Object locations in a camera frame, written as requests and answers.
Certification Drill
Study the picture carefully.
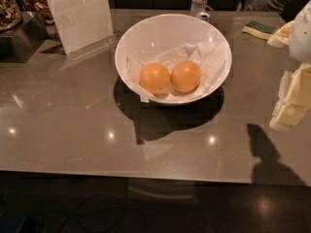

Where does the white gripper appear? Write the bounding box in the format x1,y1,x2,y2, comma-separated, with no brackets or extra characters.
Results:
267,0,311,130

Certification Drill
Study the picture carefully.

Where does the orange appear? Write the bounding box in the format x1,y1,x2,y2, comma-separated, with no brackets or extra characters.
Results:
139,62,171,95
171,60,201,93

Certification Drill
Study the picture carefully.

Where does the white ceramic bowl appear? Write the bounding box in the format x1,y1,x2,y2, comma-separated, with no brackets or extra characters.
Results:
115,14,232,91

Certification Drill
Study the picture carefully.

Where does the yellow green sponge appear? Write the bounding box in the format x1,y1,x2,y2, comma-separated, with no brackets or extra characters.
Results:
242,20,276,40

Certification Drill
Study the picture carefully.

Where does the white paper napkin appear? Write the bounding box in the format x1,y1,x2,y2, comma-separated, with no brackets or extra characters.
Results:
121,42,230,105

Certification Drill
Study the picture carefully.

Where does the metal can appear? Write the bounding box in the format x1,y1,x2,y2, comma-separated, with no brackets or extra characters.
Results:
195,12,211,23

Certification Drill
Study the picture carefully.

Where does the clear acrylic sign holder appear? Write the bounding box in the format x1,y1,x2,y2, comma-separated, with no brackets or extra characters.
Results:
47,0,117,59

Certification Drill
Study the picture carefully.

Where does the snack tray in background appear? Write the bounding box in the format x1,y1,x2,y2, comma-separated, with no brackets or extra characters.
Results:
22,0,54,25

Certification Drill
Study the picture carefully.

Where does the dark metal box stand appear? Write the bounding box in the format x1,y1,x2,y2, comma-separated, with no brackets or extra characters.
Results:
0,12,49,63

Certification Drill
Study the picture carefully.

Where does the glass jar of nuts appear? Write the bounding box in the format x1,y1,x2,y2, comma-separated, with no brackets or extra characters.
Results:
0,0,22,31

